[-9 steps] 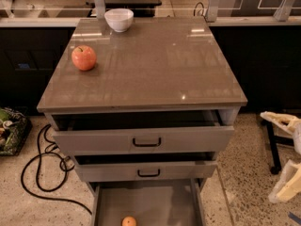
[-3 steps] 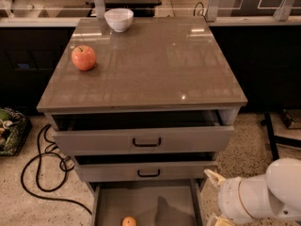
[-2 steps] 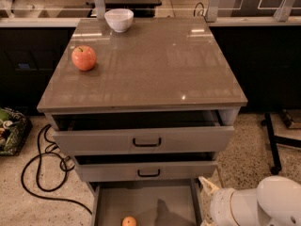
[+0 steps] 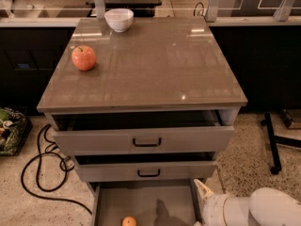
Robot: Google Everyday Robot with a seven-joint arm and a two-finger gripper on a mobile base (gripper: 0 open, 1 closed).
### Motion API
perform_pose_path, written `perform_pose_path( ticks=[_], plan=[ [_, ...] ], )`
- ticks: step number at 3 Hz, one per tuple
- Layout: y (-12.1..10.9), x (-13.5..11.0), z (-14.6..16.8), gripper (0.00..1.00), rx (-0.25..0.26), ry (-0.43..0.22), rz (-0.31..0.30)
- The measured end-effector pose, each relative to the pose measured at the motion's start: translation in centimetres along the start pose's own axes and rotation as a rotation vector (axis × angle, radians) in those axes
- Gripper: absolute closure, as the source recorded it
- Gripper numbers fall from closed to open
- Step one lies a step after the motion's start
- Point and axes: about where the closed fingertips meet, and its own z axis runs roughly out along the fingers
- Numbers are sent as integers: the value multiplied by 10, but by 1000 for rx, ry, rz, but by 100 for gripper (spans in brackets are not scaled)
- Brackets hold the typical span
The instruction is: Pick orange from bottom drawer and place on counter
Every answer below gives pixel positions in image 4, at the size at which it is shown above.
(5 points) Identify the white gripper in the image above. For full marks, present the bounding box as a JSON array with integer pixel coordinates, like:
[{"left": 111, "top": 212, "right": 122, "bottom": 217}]
[{"left": 194, "top": 179, "right": 228, "bottom": 226}]

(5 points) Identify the orange fruit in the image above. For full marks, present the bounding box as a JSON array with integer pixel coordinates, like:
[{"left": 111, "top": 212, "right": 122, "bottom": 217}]
[{"left": 121, "top": 217, "right": 137, "bottom": 226}]

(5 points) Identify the grey bottom drawer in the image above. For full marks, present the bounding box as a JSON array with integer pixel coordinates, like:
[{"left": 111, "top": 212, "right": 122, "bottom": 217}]
[{"left": 91, "top": 179, "right": 202, "bottom": 226}]

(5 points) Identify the grey drawer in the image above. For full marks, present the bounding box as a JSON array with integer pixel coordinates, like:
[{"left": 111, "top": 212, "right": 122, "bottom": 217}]
[
  {"left": 53, "top": 111, "right": 234, "bottom": 155},
  {"left": 91, "top": 179, "right": 202, "bottom": 226},
  {"left": 75, "top": 153, "right": 216, "bottom": 182}
]

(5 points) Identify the grey top drawer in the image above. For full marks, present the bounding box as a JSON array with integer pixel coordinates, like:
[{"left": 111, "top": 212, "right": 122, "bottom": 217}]
[{"left": 53, "top": 111, "right": 234, "bottom": 155}]

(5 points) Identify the grey drawer cabinet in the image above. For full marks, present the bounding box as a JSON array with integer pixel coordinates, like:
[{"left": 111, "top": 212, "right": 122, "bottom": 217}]
[{"left": 36, "top": 16, "right": 248, "bottom": 226}]

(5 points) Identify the grey middle drawer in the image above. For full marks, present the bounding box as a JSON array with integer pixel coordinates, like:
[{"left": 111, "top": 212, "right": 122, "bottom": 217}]
[{"left": 75, "top": 153, "right": 216, "bottom": 182}]

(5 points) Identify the black wheeled stand leg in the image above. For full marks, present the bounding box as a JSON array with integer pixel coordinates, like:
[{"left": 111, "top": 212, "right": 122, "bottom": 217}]
[{"left": 261, "top": 113, "right": 301, "bottom": 175}]

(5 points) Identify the red apple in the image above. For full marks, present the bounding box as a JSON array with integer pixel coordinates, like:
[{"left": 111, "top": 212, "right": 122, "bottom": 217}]
[{"left": 71, "top": 45, "right": 97, "bottom": 71}]

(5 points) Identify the white bowl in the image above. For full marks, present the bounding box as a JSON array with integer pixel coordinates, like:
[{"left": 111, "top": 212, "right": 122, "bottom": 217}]
[{"left": 104, "top": 8, "right": 134, "bottom": 32}]

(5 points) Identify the basket of mixed items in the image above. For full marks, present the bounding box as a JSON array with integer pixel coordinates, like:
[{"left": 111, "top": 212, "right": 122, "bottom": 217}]
[{"left": 0, "top": 107, "right": 32, "bottom": 156}]

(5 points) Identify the black floor cable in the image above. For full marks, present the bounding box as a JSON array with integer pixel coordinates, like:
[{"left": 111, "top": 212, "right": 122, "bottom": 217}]
[{"left": 20, "top": 123, "right": 93, "bottom": 216}]

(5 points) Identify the black cable on ledge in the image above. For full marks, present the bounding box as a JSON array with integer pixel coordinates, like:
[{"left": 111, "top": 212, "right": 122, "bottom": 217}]
[{"left": 193, "top": 1, "right": 208, "bottom": 18}]

